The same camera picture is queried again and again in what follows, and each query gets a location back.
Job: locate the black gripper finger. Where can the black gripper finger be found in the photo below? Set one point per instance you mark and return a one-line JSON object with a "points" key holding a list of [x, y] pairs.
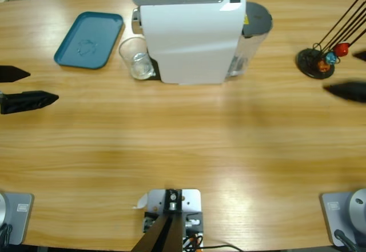
{"points": [[28, 101], [12, 74], [361, 56], [351, 92]]}

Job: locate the clear glass cup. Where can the clear glass cup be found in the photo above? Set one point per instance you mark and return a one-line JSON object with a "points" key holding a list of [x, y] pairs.
{"points": [[138, 66]]}

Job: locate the white capsule coffee machine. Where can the white capsule coffee machine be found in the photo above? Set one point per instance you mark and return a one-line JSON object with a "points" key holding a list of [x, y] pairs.
{"points": [[188, 43]]}

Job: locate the red coffee capsule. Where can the red coffee capsule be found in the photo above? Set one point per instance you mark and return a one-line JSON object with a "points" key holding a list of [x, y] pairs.
{"points": [[341, 49]]}

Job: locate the blue foil coffee capsule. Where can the blue foil coffee capsule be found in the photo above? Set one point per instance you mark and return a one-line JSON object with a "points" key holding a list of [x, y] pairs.
{"points": [[331, 57]]}

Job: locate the orange coffee capsule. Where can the orange coffee capsule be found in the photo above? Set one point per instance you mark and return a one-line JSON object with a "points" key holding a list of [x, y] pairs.
{"points": [[323, 65]]}

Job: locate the black capsule holder with rods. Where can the black capsule holder with rods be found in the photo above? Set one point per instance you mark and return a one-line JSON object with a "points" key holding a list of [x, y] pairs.
{"points": [[307, 60]]}

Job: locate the teal plastic tray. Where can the teal plastic tray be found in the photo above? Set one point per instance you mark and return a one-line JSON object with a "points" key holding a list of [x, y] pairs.
{"points": [[88, 40]]}

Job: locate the clear water tank dark lid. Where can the clear water tank dark lid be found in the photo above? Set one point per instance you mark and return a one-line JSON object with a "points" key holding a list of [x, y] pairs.
{"points": [[256, 20]]}

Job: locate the white paper tag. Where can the white paper tag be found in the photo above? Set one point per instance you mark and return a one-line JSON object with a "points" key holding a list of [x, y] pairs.
{"points": [[141, 202]]}

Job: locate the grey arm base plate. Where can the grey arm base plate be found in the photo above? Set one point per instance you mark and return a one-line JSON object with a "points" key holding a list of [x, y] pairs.
{"points": [[17, 217], [343, 215]]}

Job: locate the dark camera post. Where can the dark camera post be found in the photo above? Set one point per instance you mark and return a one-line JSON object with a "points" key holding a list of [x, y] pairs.
{"points": [[166, 232]]}

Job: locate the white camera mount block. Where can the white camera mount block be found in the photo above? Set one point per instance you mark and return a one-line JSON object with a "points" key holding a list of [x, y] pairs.
{"points": [[191, 203]]}

